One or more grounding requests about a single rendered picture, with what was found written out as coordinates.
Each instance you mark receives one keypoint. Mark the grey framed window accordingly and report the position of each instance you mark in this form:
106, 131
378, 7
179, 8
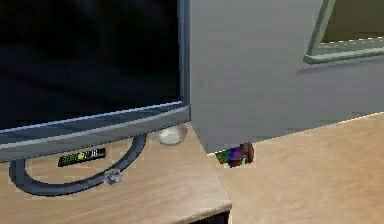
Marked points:
346, 40

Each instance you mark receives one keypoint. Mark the light wooden television stand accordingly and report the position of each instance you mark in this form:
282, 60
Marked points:
160, 190

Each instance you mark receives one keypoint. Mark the grey bowl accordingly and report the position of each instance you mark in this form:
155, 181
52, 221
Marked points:
170, 135

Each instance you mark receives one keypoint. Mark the multicoloured small object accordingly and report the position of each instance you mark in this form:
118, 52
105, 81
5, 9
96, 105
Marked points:
236, 155

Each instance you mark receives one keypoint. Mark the black remote control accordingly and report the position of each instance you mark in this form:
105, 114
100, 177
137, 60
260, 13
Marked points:
82, 157

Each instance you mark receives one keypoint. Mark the black television set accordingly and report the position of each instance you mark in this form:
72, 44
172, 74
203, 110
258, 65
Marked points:
90, 66

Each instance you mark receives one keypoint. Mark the small clear glass object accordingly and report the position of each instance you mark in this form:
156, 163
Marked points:
113, 177

